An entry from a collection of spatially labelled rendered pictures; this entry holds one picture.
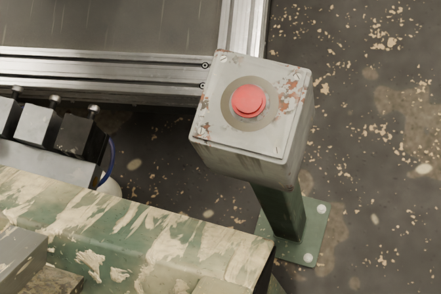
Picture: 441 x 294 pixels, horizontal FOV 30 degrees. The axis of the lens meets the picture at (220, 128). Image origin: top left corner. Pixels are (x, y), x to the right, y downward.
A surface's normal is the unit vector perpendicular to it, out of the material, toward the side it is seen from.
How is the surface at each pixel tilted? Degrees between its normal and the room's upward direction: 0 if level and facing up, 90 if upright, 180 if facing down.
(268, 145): 0
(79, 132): 0
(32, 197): 54
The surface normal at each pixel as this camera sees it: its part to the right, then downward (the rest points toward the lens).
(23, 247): 0.15, -0.91
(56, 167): -0.13, -0.27
